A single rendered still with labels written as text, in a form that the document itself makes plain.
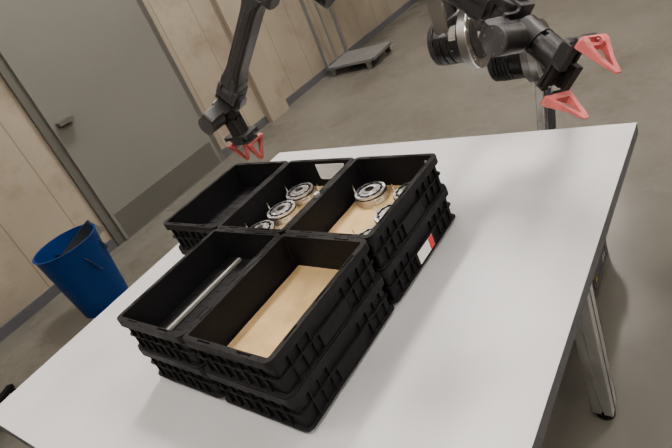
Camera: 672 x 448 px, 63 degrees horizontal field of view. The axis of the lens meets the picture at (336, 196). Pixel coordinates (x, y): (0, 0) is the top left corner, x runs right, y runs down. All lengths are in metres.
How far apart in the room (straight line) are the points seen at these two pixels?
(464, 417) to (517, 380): 0.13
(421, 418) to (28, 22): 3.98
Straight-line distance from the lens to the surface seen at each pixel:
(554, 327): 1.30
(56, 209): 4.55
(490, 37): 1.04
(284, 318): 1.39
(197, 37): 5.42
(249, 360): 1.17
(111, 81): 4.78
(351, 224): 1.62
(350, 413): 1.28
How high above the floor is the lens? 1.62
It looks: 26 degrees down
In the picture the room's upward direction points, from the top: 24 degrees counter-clockwise
